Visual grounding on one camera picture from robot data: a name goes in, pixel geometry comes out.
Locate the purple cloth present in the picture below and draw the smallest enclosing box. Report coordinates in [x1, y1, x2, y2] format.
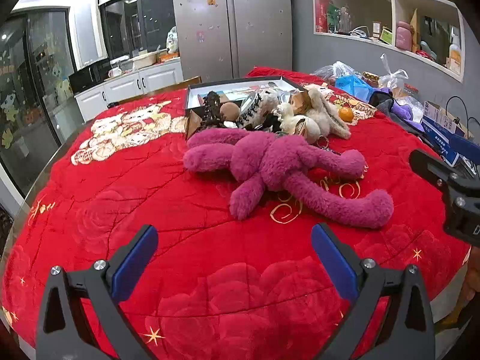
[369, 87, 425, 133]

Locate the white wall shelf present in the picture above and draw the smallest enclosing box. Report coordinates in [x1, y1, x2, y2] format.
[310, 0, 466, 83]

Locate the blue plastic bag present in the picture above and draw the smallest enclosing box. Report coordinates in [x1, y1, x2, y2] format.
[334, 75, 376, 100]

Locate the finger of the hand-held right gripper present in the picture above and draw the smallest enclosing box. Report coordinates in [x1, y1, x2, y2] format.
[409, 149, 480, 197]

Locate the glass sliding door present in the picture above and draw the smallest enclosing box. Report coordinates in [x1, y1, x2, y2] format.
[0, 7, 82, 196]

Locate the white lotion bottle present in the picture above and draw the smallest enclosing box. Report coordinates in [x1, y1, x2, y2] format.
[448, 26, 462, 74]

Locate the silver refrigerator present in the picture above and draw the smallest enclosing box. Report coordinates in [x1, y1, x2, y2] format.
[171, 0, 293, 83]

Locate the white basin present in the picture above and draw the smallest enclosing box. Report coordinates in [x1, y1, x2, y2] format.
[133, 53, 158, 69]

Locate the black microwave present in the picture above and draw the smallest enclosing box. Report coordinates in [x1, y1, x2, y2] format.
[68, 59, 113, 95]

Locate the white plush bear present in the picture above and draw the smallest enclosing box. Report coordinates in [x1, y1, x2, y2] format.
[259, 90, 280, 121]

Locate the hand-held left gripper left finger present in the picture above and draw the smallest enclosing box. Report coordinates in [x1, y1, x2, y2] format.
[35, 224, 160, 360]

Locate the red printed blanket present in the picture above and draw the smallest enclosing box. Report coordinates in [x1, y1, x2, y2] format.
[0, 65, 473, 360]

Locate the black cable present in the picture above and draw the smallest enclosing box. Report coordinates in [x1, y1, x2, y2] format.
[445, 95, 480, 140]

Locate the knotted clear plastic bag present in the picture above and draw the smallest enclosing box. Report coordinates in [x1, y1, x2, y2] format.
[378, 53, 424, 106]

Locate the red box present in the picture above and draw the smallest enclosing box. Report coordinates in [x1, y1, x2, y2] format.
[315, 0, 331, 33]

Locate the dark kitchen window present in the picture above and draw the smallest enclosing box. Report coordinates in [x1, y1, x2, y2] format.
[98, 0, 177, 63]

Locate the pink plush rabbit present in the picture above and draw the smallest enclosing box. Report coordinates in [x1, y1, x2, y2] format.
[183, 127, 394, 229]

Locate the dark brown plush toy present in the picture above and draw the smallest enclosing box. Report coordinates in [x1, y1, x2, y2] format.
[202, 91, 223, 129]

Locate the brown plush ball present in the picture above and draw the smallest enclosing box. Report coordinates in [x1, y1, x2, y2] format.
[219, 102, 241, 122]

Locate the blue white carton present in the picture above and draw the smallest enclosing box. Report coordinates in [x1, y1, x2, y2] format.
[420, 100, 474, 166]

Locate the green packet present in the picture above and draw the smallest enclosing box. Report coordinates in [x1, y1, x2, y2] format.
[327, 4, 340, 33]

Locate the white kitchen cabinet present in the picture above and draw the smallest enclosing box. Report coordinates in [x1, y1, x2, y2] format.
[74, 60, 184, 121]

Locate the beige plush rabbit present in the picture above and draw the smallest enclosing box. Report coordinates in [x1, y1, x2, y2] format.
[304, 84, 352, 140]

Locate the black shallow box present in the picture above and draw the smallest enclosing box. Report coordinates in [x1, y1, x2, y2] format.
[184, 76, 306, 119]

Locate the metal keyring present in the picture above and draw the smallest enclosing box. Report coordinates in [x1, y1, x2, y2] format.
[318, 136, 343, 155]

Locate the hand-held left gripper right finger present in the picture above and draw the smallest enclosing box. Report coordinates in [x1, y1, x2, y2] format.
[311, 222, 436, 360]

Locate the cream fluffy plush toy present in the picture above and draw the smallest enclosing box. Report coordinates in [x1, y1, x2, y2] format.
[275, 102, 322, 144]

